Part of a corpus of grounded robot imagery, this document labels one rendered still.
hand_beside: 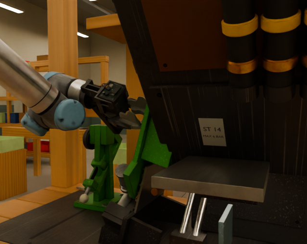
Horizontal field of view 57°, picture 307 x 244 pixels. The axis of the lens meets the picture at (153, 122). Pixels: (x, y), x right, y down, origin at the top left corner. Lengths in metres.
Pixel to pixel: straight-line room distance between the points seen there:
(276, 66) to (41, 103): 0.49
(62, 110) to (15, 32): 9.50
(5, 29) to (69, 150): 8.78
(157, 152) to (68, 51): 0.77
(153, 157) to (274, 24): 0.39
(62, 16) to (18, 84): 0.68
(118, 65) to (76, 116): 11.56
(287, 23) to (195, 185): 0.24
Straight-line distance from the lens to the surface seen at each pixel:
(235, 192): 0.40
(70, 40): 1.31
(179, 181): 0.42
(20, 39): 10.23
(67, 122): 0.68
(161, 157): 0.63
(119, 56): 12.28
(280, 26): 0.38
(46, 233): 0.85
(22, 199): 1.22
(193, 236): 0.53
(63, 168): 1.29
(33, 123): 0.81
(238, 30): 0.38
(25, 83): 0.67
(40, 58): 6.38
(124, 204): 0.74
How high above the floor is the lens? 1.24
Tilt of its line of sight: 3 degrees down
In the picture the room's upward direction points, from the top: straight up
